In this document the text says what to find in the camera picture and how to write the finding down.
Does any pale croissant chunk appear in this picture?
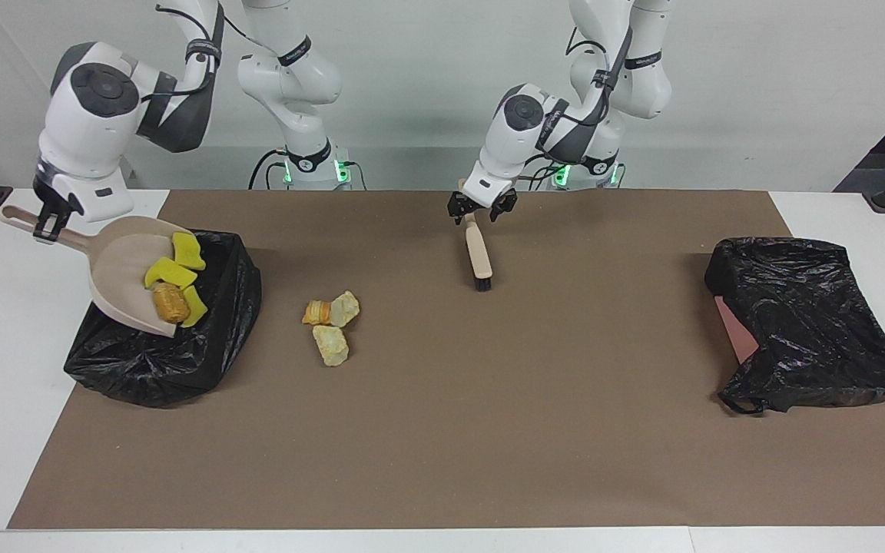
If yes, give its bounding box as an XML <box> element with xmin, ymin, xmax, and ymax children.
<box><xmin>313</xmin><ymin>325</ymin><xmax>350</xmax><ymax>368</ymax></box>
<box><xmin>329</xmin><ymin>290</ymin><xmax>361</xmax><ymax>329</ymax></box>

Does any large brown table mat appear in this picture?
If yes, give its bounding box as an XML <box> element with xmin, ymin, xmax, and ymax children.
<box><xmin>7</xmin><ymin>190</ymin><xmax>885</xmax><ymax>531</ymax></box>

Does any beige hand brush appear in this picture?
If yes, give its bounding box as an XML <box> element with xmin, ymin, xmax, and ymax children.
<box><xmin>458</xmin><ymin>178</ymin><xmax>495</xmax><ymax>293</ymax></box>

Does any black base cable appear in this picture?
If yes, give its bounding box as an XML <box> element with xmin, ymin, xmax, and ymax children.
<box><xmin>248</xmin><ymin>148</ymin><xmax>290</xmax><ymax>190</ymax></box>

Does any yellow sponge piece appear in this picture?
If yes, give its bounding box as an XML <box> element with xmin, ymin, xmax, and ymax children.
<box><xmin>143</xmin><ymin>257</ymin><xmax>199</xmax><ymax>292</ymax></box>
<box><xmin>180</xmin><ymin>285</ymin><xmax>210</xmax><ymax>329</ymax></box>
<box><xmin>172</xmin><ymin>232</ymin><xmax>207</xmax><ymax>272</ymax></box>

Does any pink box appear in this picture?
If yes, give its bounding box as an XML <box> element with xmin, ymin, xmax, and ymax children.
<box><xmin>714</xmin><ymin>296</ymin><xmax>761</xmax><ymax>364</ymax></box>

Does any beige plastic dustpan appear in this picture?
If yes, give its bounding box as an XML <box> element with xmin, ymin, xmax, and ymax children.
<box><xmin>0</xmin><ymin>205</ymin><xmax>199</xmax><ymax>339</ymax></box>

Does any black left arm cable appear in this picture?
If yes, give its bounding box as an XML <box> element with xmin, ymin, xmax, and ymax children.
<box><xmin>531</xmin><ymin>23</ymin><xmax>635</xmax><ymax>189</ymax></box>

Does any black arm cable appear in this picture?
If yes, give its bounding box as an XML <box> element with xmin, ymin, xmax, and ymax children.
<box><xmin>531</xmin><ymin>23</ymin><xmax>635</xmax><ymax>189</ymax></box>
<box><xmin>139</xmin><ymin>0</ymin><xmax>274</xmax><ymax>104</ymax></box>

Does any brown bread roll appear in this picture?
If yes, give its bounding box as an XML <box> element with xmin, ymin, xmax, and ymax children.
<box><xmin>151</xmin><ymin>282</ymin><xmax>191</xmax><ymax>324</ymax></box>

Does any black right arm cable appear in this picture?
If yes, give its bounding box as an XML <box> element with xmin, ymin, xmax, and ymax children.
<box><xmin>139</xmin><ymin>0</ymin><xmax>274</xmax><ymax>104</ymax></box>

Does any bin with tied black bag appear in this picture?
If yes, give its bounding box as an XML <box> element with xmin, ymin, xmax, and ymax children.
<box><xmin>64</xmin><ymin>227</ymin><xmax>263</xmax><ymax>409</ymax></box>

